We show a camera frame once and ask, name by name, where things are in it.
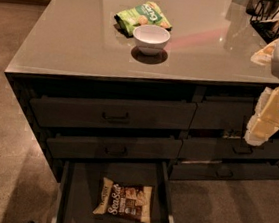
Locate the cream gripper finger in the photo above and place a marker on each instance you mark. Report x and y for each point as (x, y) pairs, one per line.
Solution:
(263, 122)

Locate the brown sea salt chip bag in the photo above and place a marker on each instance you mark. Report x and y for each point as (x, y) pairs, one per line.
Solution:
(128, 202)

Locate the top right drawer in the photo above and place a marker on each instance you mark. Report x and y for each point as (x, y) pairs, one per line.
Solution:
(223, 113)

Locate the bottom right drawer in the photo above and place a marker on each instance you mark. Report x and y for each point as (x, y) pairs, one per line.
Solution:
(222, 171)

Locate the top left drawer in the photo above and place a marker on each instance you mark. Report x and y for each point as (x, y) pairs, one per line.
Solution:
(110, 113)

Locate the open bottom left drawer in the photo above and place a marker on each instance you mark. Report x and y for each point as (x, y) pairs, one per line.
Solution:
(81, 184)

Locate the middle left drawer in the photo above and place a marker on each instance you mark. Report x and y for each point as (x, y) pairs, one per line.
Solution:
(113, 148)

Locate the green chip bag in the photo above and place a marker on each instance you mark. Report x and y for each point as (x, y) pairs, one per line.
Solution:
(149, 13)

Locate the white ceramic bowl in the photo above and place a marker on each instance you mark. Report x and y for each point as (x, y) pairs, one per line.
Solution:
(150, 39)

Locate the dark kitchen island cabinet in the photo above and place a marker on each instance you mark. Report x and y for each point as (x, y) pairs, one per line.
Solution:
(76, 51)

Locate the black wire basket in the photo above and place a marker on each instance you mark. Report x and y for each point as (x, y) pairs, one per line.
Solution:
(266, 13)

